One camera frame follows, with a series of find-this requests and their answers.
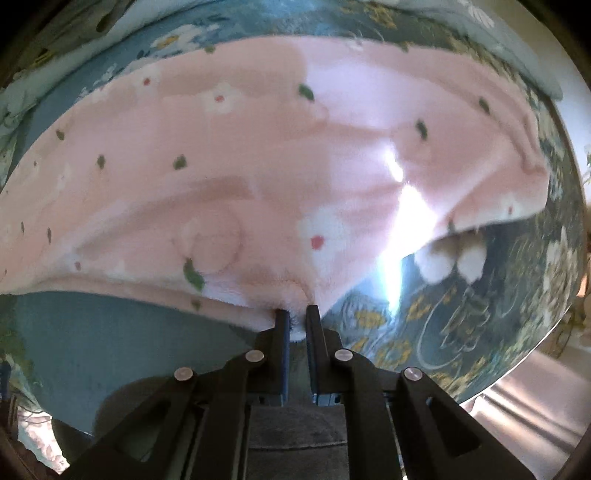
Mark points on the pink fleece flower-print garment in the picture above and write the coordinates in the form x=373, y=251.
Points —
x=258, y=175

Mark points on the dark teal floral blanket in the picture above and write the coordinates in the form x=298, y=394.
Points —
x=438, y=323

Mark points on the green daisy-print quilt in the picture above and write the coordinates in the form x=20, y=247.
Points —
x=503, y=41

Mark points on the grey floral bed sheet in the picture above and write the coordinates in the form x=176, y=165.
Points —
x=41, y=438

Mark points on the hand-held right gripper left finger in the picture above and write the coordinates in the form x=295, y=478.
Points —
x=282, y=332

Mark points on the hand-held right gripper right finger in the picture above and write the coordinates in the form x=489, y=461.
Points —
x=314, y=332

